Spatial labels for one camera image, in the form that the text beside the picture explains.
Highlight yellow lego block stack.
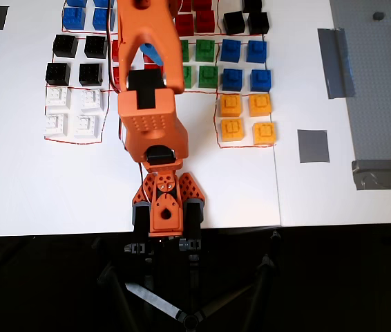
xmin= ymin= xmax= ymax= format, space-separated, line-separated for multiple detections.
xmin=219 ymin=94 xmax=243 ymax=118
xmin=249 ymin=93 xmax=272 ymax=118
xmin=220 ymin=118 xmax=245 ymax=142
xmin=252 ymin=121 xmax=277 ymax=146

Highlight black lego block stack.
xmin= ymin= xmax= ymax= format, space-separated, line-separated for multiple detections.
xmin=78 ymin=63 xmax=104 ymax=87
xmin=52 ymin=34 xmax=79 ymax=59
xmin=45 ymin=62 xmax=71 ymax=86
xmin=247 ymin=12 xmax=271 ymax=35
xmin=223 ymin=11 xmax=246 ymax=35
xmin=242 ymin=0 xmax=264 ymax=14
xmin=84 ymin=35 xmax=108 ymax=59

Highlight red white servo cable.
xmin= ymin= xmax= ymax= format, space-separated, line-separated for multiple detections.
xmin=104 ymin=0 xmax=122 ymax=93

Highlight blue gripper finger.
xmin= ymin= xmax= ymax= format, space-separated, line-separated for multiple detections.
xmin=139 ymin=43 xmax=164 ymax=66

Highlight grey lego baseplate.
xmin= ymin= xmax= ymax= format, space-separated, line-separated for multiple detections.
xmin=330 ymin=0 xmax=391 ymax=163

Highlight white lego block stack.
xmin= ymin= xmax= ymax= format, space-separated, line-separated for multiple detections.
xmin=79 ymin=89 xmax=106 ymax=113
xmin=74 ymin=114 xmax=99 ymax=138
xmin=43 ymin=113 xmax=69 ymax=136
xmin=45 ymin=86 xmax=72 ymax=109

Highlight grey tape square marker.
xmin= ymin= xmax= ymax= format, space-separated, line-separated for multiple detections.
xmin=297 ymin=129 xmax=330 ymax=164

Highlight black tripod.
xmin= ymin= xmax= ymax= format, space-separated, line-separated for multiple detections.
xmin=91 ymin=230 xmax=286 ymax=332

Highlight grey and black table clamp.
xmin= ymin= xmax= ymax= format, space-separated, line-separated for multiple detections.
xmin=124 ymin=203 xmax=152 ymax=257
xmin=178 ymin=199 xmax=206 ymax=260

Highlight grey duct tape strip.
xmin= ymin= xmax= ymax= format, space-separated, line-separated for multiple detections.
xmin=317 ymin=27 xmax=356 ymax=100

